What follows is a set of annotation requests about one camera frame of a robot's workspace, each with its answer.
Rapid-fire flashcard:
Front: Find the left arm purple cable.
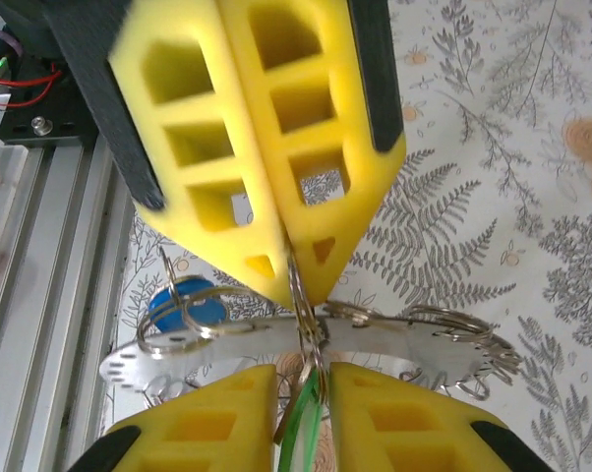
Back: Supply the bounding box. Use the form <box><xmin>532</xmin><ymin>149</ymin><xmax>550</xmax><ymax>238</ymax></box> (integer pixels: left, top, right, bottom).
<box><xmin>0</xmin><ymin>27</ymin><xmax>25</xmax><ymax>55</ymax></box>

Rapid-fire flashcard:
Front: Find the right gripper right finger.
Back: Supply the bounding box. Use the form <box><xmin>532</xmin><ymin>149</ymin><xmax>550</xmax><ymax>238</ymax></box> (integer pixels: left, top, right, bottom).
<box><xmin>327</xmin><ymin>361</ymin><xmax>544</xmax><ymax>472</ymax></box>

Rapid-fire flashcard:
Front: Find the aluminium frame rail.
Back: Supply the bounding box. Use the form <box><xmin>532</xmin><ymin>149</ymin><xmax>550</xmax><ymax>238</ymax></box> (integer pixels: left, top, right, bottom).
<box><xmin>0</xmin><ymin>110</ymin><xmax>140</xmax><ymax>472</ymax></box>

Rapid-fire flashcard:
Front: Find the floral tablecloth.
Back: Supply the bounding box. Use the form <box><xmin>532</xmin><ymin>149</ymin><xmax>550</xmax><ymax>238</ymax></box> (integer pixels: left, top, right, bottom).
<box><xmin>74</xmin><ymin>0</ymin><xmax>592</xmax><ymax>472</ymax></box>

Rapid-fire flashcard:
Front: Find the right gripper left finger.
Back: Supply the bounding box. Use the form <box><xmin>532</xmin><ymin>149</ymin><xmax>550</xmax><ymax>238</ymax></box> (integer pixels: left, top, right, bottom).
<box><xmin>67</xmin><ymin>363</ymin><xmax>278</xmax><ymax>472</ymax></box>

